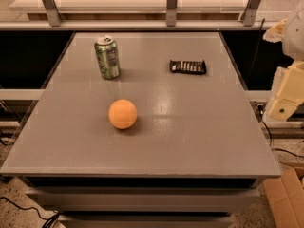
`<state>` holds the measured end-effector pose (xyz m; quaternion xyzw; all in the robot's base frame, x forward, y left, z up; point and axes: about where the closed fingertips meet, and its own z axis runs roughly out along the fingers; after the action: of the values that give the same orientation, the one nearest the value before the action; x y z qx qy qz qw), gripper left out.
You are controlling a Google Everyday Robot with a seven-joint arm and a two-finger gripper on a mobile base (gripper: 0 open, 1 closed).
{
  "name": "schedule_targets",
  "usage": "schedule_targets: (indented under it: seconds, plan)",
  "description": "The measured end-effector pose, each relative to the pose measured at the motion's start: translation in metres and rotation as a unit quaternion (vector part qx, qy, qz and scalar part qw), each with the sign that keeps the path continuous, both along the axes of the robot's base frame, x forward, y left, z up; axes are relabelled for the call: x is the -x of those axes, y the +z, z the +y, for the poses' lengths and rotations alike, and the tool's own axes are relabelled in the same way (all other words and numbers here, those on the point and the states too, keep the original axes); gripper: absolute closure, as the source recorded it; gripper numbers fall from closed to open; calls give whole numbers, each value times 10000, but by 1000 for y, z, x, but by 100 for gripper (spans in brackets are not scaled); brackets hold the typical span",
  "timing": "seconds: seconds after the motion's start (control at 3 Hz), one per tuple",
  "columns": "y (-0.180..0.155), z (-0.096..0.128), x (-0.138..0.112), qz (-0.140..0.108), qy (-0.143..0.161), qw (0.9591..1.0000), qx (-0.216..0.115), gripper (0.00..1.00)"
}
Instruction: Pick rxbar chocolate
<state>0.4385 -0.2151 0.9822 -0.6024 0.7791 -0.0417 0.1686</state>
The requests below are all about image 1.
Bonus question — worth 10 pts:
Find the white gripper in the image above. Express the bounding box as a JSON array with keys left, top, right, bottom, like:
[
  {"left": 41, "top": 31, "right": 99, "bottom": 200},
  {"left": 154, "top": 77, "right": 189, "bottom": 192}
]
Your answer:
[{"left": 263, "top": 18, "right": 304, "bottom": 121}]

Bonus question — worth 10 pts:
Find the black rxbar chocolate bar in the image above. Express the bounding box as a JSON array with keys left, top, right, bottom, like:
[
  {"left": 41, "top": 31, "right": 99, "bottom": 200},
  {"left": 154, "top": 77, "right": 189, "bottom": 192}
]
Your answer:
[{"left": 169, "top": 60, "right": 207, "bottom": 75}]

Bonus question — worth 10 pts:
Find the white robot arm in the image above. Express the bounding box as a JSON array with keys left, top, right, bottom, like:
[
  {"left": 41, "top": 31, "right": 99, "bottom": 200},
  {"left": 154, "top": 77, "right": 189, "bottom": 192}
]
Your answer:
[{"left": 263, "top": 9, "right": 304, "bottom": 121}]

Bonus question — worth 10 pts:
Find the cardboard box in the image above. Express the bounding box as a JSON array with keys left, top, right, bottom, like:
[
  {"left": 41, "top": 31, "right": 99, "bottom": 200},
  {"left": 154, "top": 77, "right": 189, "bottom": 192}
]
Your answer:
[{"left": 263, "top": 167, "right": 304, "bottom": 228}]

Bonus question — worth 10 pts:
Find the orange ball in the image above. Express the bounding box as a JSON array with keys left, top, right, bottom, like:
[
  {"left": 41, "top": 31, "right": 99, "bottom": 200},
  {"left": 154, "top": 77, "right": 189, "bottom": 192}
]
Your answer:
[{"left": 108, "top": 99, "right": 137, "bottom": 130}]

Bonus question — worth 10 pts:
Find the green soda can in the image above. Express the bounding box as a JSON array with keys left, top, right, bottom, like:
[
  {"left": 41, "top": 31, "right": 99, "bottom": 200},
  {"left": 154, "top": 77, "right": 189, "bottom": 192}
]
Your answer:
[{"left": 94, "top": 35, "right": 120, "bottom": 79}]

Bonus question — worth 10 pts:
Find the metal window frame rail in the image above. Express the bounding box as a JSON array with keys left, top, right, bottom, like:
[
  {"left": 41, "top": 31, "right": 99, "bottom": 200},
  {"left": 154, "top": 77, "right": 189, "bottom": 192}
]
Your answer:
[{"left": 0, "top": 0, "right": 276, "bottom": 31}]

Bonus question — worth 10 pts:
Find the black floor cable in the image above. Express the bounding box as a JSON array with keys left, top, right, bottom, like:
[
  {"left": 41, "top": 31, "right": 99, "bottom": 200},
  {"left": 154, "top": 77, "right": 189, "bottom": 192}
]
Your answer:
[{"left": 0, "top": 196, "right": 61, "bottom": 228}]

